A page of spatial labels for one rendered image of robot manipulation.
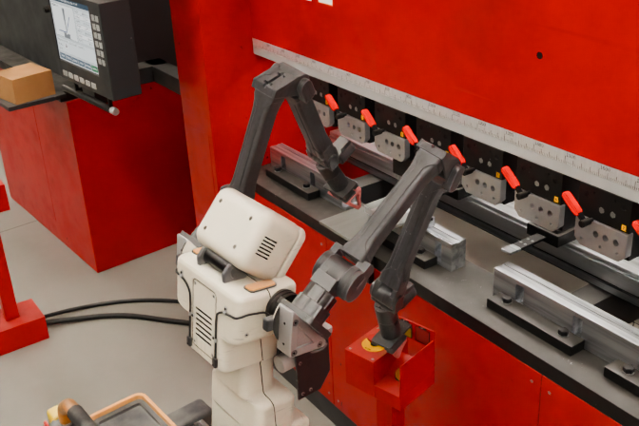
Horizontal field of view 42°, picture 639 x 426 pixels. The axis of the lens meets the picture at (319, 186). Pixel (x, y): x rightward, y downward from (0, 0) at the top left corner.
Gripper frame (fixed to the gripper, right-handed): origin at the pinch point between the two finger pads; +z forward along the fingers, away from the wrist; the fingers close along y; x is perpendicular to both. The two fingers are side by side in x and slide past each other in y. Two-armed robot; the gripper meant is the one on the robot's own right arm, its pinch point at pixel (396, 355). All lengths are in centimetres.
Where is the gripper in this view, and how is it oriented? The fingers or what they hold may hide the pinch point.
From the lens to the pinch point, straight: 235.6
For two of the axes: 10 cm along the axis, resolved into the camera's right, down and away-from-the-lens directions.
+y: 6.3, -5.5, 5.5
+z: 2.1, 8.0, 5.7
